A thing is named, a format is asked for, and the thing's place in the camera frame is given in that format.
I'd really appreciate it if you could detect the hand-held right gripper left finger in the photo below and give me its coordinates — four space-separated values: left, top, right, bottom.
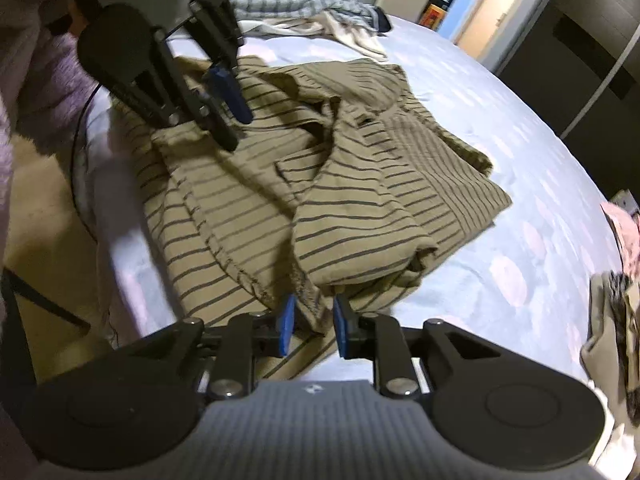
125 294 298 401

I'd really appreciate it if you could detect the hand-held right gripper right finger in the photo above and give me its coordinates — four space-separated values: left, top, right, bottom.
332 294 506 400

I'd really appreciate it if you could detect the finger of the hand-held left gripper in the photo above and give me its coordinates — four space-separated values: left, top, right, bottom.
188 1 255 126
114 29 241 154

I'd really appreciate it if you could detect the tan striped shirt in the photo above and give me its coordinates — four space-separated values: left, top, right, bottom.
112 55 513 381

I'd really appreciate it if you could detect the blue checked shirt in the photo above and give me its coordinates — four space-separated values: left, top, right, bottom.
222 0 386 28

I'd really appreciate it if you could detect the bed with polka dot sheet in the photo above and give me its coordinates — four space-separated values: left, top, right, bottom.
82 10 626 386

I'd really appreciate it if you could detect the orange stool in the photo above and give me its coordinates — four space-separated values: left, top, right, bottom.
419 2 445 28

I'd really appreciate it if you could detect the dark bar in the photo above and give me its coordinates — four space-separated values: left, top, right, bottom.
0 265 92 336

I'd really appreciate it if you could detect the beige cloth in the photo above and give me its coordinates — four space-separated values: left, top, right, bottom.
580 270 640 428

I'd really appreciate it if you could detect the black and white patterned cloth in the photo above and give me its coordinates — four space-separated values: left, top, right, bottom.
602 271 640 346

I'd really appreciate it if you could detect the light pink patterned pillow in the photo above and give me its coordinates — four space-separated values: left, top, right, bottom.
601 190 640 273

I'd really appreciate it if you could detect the dark wardrobe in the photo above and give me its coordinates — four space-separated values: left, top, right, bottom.
500 0 640 203

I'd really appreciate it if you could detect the black cable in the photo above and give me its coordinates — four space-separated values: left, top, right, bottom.
69 82 120 343

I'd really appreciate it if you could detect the cream door frame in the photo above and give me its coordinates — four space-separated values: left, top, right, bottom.
452 0 573 75

